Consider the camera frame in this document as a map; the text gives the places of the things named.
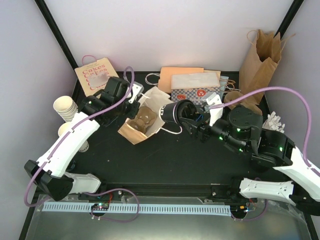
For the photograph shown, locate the brown pulp cup carrier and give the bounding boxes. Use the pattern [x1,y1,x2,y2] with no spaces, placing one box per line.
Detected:
[223,90,263,116]
[127,106,157,134]

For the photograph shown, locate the paper coffee cup black sleeve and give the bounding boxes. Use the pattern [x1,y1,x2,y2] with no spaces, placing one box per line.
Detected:
[158,99,198,125]

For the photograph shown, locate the orange paper bag white handles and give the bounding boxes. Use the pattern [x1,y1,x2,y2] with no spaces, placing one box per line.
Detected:
[117,86,183,145]

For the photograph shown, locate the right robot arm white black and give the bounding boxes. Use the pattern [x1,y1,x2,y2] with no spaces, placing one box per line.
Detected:
[176,100,320,216]

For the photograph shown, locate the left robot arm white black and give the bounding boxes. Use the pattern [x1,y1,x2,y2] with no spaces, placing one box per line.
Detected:
[24,77,144,201]

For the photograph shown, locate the blue checkered paper bag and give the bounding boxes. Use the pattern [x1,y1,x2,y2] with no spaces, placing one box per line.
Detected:
[171,72,221,105]

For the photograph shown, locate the flat orange paper bag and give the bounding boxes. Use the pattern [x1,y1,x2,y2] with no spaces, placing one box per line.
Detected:
[144,66,204,94]

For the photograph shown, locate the Cakes printed paper bag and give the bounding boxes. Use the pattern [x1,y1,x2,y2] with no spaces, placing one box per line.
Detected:
[74,55,119,97]

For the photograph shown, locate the upper stack of paper cups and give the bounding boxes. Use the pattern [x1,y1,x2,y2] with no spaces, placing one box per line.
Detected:
[53,95,78,122]

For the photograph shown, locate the stack of paper cups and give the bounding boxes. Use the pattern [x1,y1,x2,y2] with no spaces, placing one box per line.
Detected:
[53,95,78,122]
[57,122,72,137]

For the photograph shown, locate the lower stack of paper cups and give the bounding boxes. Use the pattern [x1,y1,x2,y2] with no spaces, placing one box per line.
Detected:
[57,122,72,137]

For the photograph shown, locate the white wrapped straws in cup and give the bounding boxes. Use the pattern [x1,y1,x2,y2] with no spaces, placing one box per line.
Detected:
[262,111,285,133]

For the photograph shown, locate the tall brown paper bag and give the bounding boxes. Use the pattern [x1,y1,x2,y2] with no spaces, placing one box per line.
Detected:
[239,29,289,95]

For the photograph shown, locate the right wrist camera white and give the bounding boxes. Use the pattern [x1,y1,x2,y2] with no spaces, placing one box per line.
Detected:
[201,92,223,127]

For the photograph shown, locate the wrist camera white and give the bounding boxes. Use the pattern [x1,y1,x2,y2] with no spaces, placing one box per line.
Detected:
[201,92,223,127]
[127,81,144,104]

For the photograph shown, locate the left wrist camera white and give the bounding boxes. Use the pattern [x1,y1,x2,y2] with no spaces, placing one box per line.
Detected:
[127,81,144,104]

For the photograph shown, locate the flat kraft bag brown handles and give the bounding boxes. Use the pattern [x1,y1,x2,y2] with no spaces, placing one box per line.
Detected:
[204,69,241,95]

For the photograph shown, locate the white slotted cable duct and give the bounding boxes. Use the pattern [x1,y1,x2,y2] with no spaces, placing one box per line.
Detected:
[42,202,231,217]

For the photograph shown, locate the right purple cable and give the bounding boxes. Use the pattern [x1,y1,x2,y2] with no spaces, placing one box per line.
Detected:
[209,86,320,222]

